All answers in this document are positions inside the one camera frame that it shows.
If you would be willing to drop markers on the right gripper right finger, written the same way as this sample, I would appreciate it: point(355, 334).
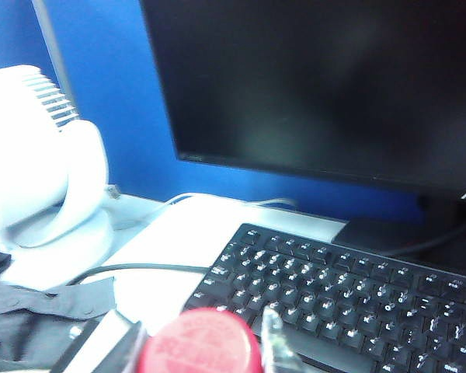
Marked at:
point(273, 342)

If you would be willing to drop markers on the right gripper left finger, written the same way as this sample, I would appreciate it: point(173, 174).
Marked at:
point(130, 349)

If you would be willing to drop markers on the red bottle cap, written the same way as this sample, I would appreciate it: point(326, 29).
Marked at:
point(202, 342)

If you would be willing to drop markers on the black computer keyboard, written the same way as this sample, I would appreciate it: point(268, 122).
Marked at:
point(334, 291)

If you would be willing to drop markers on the dark grey cloth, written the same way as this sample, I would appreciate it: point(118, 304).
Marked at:
point(23, 311)

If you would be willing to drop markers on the white raised desk board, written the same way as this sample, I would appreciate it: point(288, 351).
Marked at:
point(171, 233)

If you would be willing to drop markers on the white desk fan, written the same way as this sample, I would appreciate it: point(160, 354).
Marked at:
point(42, 155)

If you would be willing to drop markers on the blue office partition panel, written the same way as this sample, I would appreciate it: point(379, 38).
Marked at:
point(120, 97)

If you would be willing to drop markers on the black computer monitor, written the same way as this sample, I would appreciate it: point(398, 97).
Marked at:
point(314, 77)

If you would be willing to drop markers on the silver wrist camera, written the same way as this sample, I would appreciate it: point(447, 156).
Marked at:
point(101, 334)

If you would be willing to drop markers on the grey partition frame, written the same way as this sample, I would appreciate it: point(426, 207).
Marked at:
point(54, 50)

